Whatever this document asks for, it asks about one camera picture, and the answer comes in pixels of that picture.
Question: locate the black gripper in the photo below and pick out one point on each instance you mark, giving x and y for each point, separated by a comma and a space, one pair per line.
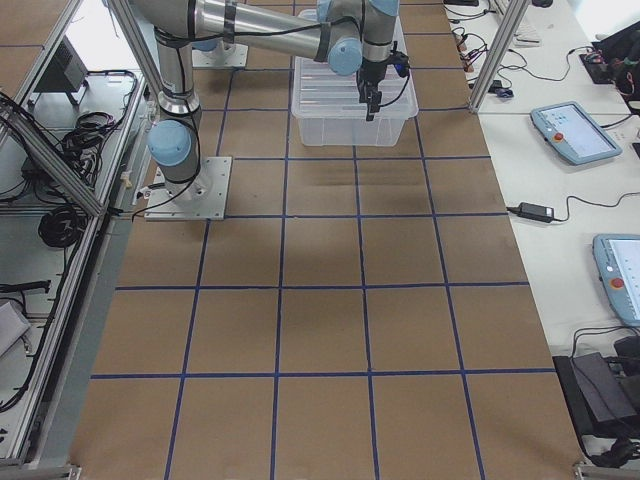
370, 73

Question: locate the clear plastic box lid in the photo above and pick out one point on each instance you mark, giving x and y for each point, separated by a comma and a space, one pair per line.
320, 93

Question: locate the clear plastic storage box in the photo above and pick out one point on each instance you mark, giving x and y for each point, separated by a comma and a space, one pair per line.
344, 131

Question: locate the upper teach pendant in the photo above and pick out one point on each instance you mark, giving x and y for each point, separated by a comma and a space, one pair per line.
573, 134

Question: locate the teach pendant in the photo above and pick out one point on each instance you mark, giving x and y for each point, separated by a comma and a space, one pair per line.
617, 260
573, 134

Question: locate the black power adapter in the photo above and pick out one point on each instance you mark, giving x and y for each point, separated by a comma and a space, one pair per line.
536, 212

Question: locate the lower teach pendant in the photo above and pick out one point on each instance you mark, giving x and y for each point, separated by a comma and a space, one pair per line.
617, 260

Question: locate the black laptop stand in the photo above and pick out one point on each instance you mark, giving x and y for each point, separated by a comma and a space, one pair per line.
601, 393

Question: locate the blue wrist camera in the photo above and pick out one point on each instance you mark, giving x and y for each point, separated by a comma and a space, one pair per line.
400, 61

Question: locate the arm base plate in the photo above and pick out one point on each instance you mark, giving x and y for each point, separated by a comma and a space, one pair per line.
204, 199
223, 56

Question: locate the aluminium frame post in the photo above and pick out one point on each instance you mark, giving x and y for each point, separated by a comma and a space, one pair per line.
511, 20

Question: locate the aluminium frame rail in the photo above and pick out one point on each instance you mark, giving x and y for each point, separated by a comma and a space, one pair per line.
41, 150

